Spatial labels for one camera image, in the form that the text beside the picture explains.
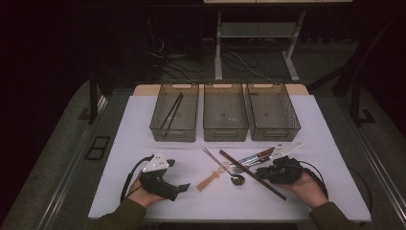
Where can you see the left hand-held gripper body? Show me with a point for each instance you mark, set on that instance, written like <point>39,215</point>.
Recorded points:
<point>158,185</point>

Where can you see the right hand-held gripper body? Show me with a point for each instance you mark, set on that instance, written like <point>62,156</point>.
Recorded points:
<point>285,172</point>

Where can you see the light wooden spoon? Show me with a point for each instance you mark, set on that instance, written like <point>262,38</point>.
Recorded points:
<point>207,182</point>

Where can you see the metal spoon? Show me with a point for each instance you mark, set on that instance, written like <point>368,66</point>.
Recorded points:
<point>237,179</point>

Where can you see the smoky clear plastic bin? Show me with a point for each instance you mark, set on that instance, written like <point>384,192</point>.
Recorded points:
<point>271,111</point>
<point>225,111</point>
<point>188,127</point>

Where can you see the black chopstick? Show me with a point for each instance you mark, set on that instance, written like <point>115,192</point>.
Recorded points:
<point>175,111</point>
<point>171,110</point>

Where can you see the person's left hand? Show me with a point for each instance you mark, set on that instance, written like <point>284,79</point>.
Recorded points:
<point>143,196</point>

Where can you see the person's right hand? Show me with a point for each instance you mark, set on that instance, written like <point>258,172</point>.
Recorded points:
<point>306,191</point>

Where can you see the white table mat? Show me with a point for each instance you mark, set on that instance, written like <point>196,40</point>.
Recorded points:
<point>143,140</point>

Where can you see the black metal stand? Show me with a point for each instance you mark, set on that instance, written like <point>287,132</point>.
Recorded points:
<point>93,99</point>
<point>356,102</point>

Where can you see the white background desk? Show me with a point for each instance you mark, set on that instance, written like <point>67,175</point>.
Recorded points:
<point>218,48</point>

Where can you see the aluminium floor rail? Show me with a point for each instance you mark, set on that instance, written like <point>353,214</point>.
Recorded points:
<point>63,185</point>
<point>386,178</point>

